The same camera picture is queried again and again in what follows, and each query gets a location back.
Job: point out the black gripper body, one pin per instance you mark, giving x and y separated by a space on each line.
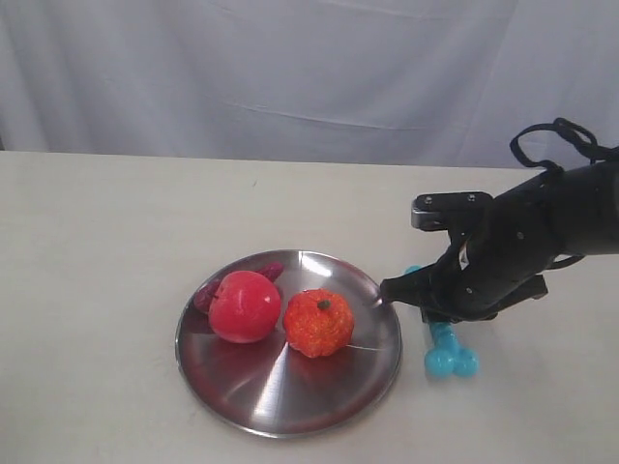
498 261

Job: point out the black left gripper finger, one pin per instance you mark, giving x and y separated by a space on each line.
411 288

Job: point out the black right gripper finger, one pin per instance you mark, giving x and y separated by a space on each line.
429 315

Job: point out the turquoise toy bone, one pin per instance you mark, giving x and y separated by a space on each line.
445 355

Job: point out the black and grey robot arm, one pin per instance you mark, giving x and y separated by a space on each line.
584 209

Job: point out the orange toy tangerine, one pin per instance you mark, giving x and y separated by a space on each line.
318 322

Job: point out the red toy apple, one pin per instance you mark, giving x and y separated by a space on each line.
246 307

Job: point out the round stainless steel plate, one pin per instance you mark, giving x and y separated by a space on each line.
270 389

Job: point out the white cloth backdrop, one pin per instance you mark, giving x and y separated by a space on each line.
401 82

